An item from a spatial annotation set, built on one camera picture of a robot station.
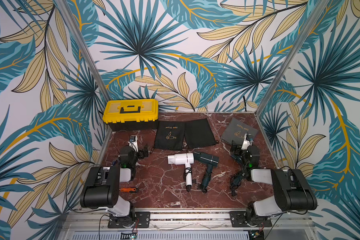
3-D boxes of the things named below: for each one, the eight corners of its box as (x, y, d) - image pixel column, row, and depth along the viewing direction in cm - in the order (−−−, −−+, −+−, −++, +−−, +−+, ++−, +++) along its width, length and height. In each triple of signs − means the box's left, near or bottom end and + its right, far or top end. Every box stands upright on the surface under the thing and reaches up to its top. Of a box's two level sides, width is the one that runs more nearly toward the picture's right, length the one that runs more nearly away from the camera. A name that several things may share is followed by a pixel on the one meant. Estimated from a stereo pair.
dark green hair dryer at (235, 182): (226, 191, 85) (228, 189, 81) (234, 173, 91) (236, 170, 88) (234, 196, 83) (236, 194, 80) (241, 177, 90) (243, 174, 87)
